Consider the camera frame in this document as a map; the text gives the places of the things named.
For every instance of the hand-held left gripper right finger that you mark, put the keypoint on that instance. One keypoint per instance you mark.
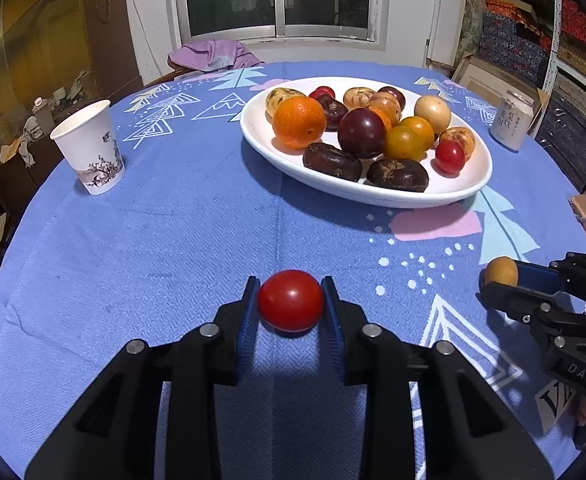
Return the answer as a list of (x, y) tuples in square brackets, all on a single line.
[(334, 330)]

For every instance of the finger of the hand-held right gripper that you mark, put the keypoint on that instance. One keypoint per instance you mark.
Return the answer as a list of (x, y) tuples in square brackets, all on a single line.
[(513, 300), (535, 275)]

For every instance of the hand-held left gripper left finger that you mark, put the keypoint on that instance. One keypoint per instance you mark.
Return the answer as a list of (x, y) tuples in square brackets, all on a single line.
[(247, 330)]

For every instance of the small tan round fruit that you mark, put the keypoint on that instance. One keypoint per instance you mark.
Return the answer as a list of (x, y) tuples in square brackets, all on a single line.
[(499, 271)]

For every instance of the red cherry tomato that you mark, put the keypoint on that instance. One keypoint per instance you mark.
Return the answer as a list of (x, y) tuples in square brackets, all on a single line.
[(323, 92), (449, 156), (291, 301)]

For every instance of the white oval plate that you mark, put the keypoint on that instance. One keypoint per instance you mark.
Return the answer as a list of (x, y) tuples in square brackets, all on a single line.
[(453, 185)]

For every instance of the tan reddish round fruit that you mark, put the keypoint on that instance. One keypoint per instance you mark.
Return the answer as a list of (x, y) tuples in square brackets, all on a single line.
[(384, 107), (458, 139)]

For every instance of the dark brown fruit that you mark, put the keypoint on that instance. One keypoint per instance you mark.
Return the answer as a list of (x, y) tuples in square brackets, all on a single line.
[(397, 175), (334, 110), (332, 161)]

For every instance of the yellow-orange citrus fruit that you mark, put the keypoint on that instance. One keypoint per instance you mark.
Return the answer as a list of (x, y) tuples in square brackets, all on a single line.
[(403, 144)]

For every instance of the small orange tangerine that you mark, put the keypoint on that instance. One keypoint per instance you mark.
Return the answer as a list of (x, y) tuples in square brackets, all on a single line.
[(419, 129)]

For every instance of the large smooth tan fruit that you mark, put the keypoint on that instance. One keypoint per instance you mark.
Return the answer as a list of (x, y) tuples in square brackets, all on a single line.
[(432, 114)]

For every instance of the dark red plum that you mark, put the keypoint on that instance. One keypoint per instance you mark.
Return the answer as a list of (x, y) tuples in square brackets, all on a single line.
[(361, 133), (394, 95)]

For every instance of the large orange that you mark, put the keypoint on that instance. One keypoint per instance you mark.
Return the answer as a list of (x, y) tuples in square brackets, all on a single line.
[(299, 122)]

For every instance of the orange mandarin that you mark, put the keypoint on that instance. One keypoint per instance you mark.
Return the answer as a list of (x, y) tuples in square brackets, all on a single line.
[(383, 119)]

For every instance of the spotted yellow pear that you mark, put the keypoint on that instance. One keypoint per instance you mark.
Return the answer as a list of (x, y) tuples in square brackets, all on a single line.
[(280, 100)]

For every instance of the stack of dark grey boxes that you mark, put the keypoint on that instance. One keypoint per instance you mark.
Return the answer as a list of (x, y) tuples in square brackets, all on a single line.
[(573, 135)]

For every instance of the white drink can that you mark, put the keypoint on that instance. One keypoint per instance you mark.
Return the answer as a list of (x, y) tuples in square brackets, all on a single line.
[(510, 122)]

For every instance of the framed picture in cardboard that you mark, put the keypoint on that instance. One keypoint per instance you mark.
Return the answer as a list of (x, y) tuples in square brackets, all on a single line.
[(483, 80)]

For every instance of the stack of blue patterned boxes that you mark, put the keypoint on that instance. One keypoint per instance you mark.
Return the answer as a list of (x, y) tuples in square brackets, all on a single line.
[(513, 45)]

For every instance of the white paper cup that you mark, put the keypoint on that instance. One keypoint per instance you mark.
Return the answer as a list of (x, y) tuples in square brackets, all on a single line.
[(90, 145)]

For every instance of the wooden chair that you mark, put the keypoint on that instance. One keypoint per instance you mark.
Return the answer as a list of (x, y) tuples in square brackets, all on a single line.
[(165, 77)]

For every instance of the mottled green panel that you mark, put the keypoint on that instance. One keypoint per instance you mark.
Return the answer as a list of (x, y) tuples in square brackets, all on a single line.
[(473, 15)]

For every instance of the purple cloth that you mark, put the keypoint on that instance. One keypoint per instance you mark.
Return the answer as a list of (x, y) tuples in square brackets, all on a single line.
[(208, 55)]

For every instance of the white leaning board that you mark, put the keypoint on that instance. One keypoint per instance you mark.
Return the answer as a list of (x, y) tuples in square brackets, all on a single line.
[(445, 10)]

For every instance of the wooden glass cabinet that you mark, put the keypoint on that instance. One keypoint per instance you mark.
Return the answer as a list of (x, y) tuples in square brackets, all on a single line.
[(108, 50)]

